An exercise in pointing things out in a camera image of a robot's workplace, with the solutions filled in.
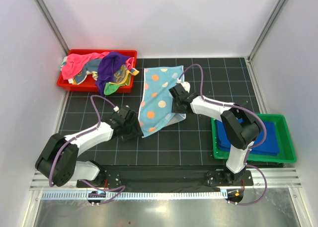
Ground pastel patterned towel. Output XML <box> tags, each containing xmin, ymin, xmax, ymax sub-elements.
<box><xmin>138</xmin><ymin>66</ymin><xmax>186</xmax><ymax>138</ymax></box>

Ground pink towel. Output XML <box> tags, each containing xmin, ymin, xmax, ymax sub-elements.
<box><xmin>61</xmin><ymin>52</ymin><xmax>109</xmax><ymax>80</ymax></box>

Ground blue towel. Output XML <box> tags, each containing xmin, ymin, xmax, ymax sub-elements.
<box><xmin>214</xmin><ymin>120</ymin><xmax>280</xmax><ymax>156</ymax></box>

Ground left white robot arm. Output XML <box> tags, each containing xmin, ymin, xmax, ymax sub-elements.
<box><xmin>35</xmin><ymin>107</ymin><xmax>143</xmax><ymax>187</ymax></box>

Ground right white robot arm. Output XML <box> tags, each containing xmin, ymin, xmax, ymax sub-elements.
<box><xmin>169</xmin><ymin>83</ymin><xmax>265</xmax><ymax>185</ymax></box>

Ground green towel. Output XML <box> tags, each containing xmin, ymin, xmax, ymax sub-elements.
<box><xmin>104</xmin><ymin>82</ymin><xmax>121</xmax><ymax>96</ymax></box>

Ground black grid mat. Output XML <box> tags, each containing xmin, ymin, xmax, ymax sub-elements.
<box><xmin>59</xmin><ymin>58</ymin><xmax>259</xmax><ymax>165</ymax></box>

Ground yellow patterned towel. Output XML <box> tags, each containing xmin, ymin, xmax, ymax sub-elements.
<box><xmin>110</xmin><ymin>65</ymin><xmax>139</xmax><ymax>85</ymax></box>

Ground purple towel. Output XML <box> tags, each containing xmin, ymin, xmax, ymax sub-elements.
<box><xmin>96</xmin><ymin>52</ymin><xmax>131</xmax><ymax>95</ymax></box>

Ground green plastic bin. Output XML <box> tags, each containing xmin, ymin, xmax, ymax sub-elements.
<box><xmin>211</xmin><ymin>114</ymin><xmax>297</xmax><ymax>163</ymax></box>

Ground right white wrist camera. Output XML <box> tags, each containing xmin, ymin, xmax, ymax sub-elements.
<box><xmin>177</xmin><ymin>79</ymin><xmax>191</xmax><ymax>93</ymax></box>

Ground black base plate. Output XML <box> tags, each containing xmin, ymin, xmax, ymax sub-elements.
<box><xmin>88</xmin><ymin>165</ymin><xmax>253</xmax><ymax>193</ymax></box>

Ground perforated cable duct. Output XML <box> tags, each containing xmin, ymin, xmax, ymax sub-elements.
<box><xmin>41</xmin><ymin>189</ymin><xmax>228</xmax><ymax>201</ymax></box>

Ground aluminium front rail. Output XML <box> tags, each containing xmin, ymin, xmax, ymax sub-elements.
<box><xmin>29</xmin><ymin>169</ymin><xmax>303</xmax><ymax>191</ymax></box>

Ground right aluminium frame post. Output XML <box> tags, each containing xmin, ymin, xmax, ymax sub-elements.
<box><xmin>247</xmin><ymin>0</ymin><xmax>288</xmax><ymax>63</ymax></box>

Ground aluminium frame post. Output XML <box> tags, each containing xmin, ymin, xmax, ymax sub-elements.
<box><xmin>34</xmin><ymin>0</ymin><xmax>69</xmax><ymax>54</ymax></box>
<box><xmin>247</xmin><ymin>0</ymin><xmax>288</xmax><ymax>63</ymax></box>

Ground left aluminium frame post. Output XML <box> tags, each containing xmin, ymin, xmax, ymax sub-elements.
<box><xmin>34</xmin><ymin>0</ymin><xmax>69</xmax><ymax>54</ymax></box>

